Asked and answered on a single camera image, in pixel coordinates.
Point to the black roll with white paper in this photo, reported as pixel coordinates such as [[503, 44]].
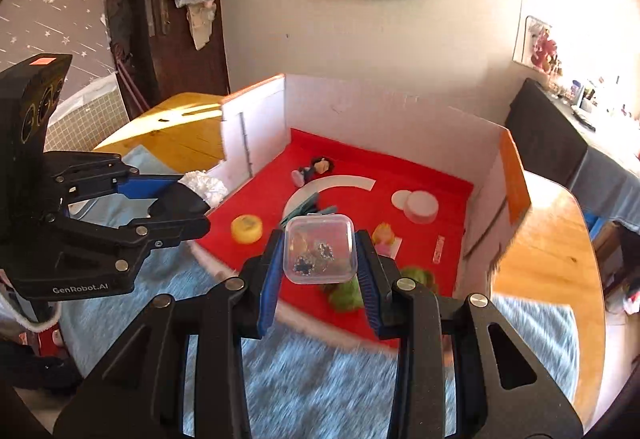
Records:
[[200, 184]]

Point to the yellow tape measure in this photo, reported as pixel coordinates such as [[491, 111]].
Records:
[[246, 229]]

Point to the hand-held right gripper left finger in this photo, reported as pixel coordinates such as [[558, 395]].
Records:
[[270, 284]]

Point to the dark cloth-covered side table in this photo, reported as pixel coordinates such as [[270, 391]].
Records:
[[545, 139]]

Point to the white jar lid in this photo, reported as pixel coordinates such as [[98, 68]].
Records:
[[422, 206]]

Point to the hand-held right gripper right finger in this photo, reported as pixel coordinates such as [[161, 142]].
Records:
[[367, 284]]

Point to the blonde girl figurine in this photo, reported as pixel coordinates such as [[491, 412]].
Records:
[[385, 239]]

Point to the green plush roll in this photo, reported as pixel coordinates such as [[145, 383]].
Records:
[[420, 276], [347, 298]]

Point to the dark-haired boy figurine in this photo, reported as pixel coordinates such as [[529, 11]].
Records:
[[317, 169]]

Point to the orange cardboard box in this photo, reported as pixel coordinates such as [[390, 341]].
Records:
[[360, 204]]

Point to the teal clip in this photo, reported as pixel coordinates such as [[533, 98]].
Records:
[[305, 209]]

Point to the dark wooden door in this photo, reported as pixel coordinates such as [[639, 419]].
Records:
[[150, 44]]

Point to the blue fluffy towel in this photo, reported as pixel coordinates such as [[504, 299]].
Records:
[[310, 384]]

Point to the red plush toy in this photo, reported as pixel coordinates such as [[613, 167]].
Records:
[[544, 49]]

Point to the small clear plastic box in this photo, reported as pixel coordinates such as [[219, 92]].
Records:
[[320, 244]]

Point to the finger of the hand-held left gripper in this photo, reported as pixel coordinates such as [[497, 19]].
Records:
[[145, 186], [150, 234]]

